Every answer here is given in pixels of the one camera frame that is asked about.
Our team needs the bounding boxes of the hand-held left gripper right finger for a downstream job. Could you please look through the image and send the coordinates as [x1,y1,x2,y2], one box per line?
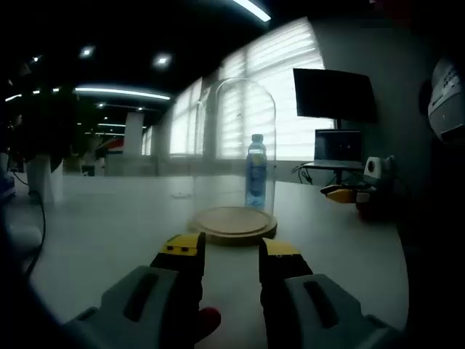
[257,238,403,349]

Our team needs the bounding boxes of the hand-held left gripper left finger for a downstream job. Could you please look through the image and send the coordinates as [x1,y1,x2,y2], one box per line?
[65,231,207,349]

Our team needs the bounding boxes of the blue drink bottle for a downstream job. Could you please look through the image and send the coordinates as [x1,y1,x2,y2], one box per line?
[244,133,269,208]

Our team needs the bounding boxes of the round wooden base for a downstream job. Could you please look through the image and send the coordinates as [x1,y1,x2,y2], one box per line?
[187,206,279,248]

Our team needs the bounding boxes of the clear glass dome cover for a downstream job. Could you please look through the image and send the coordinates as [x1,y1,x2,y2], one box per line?
[190,77,278,236]

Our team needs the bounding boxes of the open laptop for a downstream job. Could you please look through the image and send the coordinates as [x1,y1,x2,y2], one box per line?
[312,128,365,171]

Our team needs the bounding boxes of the person's left hand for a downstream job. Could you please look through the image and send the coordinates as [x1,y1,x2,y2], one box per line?
[197,306,222,347]

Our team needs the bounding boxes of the monitor stand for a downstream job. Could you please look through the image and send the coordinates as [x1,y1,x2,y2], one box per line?
[333,118,347,185]

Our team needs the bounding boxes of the black monitor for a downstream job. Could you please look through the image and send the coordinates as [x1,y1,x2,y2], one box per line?
[292,67,379,125]

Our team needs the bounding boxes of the white chest-worn device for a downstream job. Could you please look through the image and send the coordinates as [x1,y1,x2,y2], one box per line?
[426,55,465,143]

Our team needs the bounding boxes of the window with white blinds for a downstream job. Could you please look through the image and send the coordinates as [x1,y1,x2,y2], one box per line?
[169,16,336,160]

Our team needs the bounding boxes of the white pillar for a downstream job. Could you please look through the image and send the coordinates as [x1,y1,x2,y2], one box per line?
[123,111,145,156]

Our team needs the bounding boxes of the long ceiling light strip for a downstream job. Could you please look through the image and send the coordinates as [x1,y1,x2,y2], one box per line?
[73,84,172,102]

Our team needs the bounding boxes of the laptop cables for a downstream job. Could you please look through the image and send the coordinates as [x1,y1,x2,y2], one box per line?
[291,162,318,185]

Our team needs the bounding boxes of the black cable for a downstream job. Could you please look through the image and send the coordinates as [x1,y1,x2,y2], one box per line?
[24,196,49,276]

